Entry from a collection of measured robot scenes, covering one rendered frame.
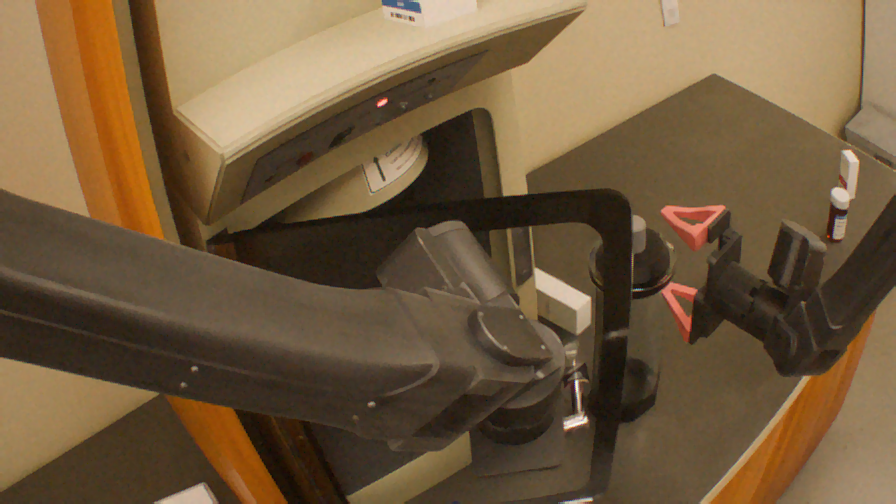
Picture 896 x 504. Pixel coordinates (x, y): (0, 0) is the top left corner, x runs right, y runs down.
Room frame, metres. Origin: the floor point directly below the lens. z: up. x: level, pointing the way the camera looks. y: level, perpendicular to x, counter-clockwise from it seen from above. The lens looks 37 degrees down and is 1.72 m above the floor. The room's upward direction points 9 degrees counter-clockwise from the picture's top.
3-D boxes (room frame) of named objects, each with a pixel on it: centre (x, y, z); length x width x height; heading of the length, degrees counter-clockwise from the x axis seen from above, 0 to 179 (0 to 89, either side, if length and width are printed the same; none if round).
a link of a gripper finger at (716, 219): (0.60, -0.24, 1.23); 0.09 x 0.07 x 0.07; 34
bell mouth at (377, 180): (0.68, 0.09, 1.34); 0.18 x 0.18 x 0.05
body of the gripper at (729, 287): (0.54, -0.28, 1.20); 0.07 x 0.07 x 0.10; 34
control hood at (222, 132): (0.54, 0.02, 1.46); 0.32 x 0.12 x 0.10; 124
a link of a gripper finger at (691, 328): (0.60, -0.24, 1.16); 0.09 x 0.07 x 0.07; 34
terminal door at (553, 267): (0.49, 0.02, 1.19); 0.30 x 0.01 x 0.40; 85
